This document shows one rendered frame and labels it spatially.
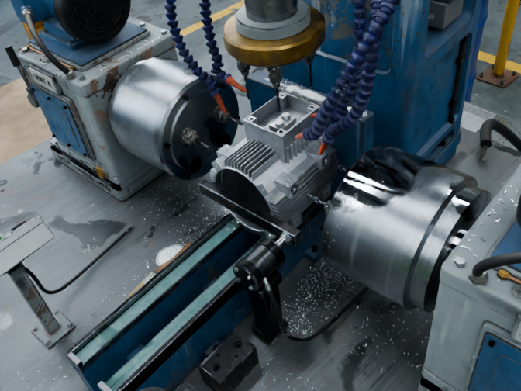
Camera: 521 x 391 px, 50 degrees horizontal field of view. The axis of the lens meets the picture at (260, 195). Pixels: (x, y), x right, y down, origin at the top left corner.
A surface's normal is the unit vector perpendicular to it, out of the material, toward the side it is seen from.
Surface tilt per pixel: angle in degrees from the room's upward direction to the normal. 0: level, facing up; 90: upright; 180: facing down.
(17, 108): 0
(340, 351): 0
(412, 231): 39
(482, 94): 0
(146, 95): 32
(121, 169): 90
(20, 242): 54
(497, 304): 90
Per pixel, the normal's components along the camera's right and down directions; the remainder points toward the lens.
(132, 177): 0.75, 0.39
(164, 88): -0.33, -0.48
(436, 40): -0.07, -0.70
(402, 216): -0.47, -0.26
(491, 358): -0.65, 0.57
